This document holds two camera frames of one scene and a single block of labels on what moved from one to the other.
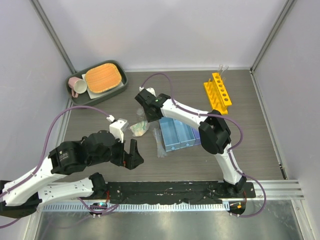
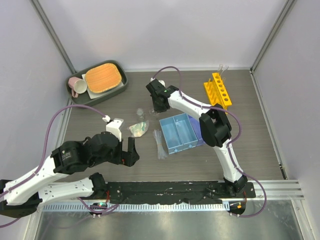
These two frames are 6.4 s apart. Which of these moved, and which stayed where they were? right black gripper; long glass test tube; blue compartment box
Moved: right black gripper
Stayed: blue compartment box; long glass test tube
